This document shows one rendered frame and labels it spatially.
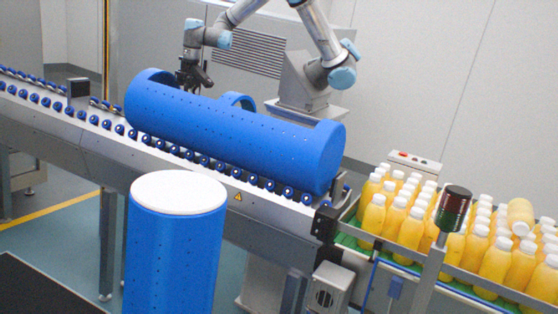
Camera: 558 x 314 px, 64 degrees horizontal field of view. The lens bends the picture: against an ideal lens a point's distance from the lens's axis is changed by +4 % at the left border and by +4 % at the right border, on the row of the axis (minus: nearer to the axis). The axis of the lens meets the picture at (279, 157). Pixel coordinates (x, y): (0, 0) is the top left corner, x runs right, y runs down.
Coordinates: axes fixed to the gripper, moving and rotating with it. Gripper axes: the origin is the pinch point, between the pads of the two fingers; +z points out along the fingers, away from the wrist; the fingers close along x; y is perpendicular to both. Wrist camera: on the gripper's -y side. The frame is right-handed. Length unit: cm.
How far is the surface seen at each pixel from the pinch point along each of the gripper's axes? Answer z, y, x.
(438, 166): 1, -102, -24
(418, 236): 10, -105, 22
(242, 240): 43, -42, 14
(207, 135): 2.5, -22.9, 19.4
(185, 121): -0.1, -12.3, 19.3
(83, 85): 5, 59, 5
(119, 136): 18.0, 23.5, 16.1
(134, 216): 13, -34, 67
